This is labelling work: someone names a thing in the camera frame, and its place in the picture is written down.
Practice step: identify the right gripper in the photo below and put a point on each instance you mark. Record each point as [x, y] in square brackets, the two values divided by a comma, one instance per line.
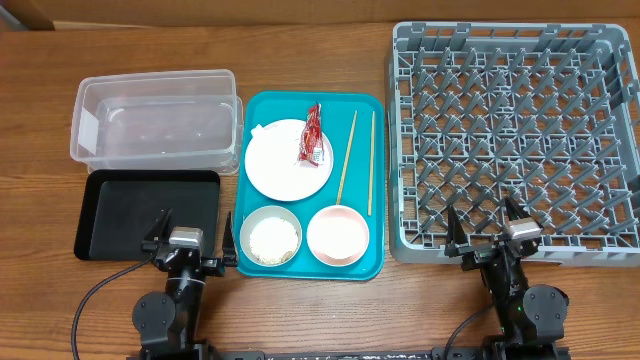
[476, 251]

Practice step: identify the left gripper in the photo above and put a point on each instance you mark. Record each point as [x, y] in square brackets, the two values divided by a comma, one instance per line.
[216, 266]

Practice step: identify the grey bowl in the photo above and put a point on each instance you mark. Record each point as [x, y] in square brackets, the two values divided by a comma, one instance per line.
[259, 214]

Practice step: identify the white rice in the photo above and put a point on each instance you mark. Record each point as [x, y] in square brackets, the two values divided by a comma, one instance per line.
[273, 241]

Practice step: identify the large white plate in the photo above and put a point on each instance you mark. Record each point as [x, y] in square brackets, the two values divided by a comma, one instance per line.
[272, 166]

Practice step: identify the red snack wrapper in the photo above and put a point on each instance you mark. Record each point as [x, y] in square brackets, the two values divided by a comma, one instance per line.
[311, 147]

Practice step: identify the wooden chopstick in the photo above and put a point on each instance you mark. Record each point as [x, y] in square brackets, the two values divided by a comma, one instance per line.
[346, 158]
[371, 164]

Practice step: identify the white napkin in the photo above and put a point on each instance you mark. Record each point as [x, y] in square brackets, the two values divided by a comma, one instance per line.
[258, 131]

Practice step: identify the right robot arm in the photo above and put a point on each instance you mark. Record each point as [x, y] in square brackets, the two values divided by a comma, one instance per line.
[531, 317]

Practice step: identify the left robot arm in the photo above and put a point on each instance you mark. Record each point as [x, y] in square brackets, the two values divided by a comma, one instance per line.
[167, 320]

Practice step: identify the grey dishwasher rack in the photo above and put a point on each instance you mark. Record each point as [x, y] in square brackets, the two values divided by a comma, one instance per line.
[545, 114]

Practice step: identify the black plastic tray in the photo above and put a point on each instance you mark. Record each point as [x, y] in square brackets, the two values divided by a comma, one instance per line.
[120, 207]

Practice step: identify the clear plastic bin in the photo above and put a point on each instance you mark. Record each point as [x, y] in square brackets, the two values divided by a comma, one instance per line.
[170, 120]

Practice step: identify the teal serving tray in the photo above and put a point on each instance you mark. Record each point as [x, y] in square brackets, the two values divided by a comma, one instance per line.
[337, 111]

